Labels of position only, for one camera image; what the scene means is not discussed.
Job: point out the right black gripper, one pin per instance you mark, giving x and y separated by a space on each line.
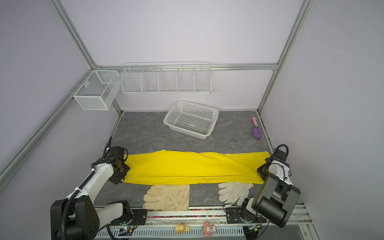
261 171

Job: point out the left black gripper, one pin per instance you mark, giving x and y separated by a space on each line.
116 180

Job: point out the yellow trousers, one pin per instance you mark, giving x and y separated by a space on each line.
190 168

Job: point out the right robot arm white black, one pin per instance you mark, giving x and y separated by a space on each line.
277 197

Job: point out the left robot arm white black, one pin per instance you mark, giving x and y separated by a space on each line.
76 218

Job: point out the purple pink small brush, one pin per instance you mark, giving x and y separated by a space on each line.
258 133

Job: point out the white knit cotton glove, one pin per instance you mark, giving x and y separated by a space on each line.
234 192

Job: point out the beige leather work glove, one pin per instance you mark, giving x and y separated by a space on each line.
167 198

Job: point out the pink doll toy figure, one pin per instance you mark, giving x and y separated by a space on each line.
209 229

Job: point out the colourful bead strip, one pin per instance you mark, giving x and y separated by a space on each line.
199 212

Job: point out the white plastic perforated basket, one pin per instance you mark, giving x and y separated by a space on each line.
191 119

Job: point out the yellow duck toy figure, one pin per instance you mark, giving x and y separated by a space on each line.
180 228

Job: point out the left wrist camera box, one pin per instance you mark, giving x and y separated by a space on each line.
118 151

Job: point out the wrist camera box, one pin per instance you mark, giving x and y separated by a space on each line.
279 154
118 151

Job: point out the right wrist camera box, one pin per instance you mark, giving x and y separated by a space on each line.
279 154

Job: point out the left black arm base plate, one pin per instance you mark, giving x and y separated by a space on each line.
138 218

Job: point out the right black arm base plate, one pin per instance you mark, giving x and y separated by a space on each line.
234 216

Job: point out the white mesh wall box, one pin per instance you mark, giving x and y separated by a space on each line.
99 90

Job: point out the white wire wall shelf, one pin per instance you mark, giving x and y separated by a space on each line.
166 78

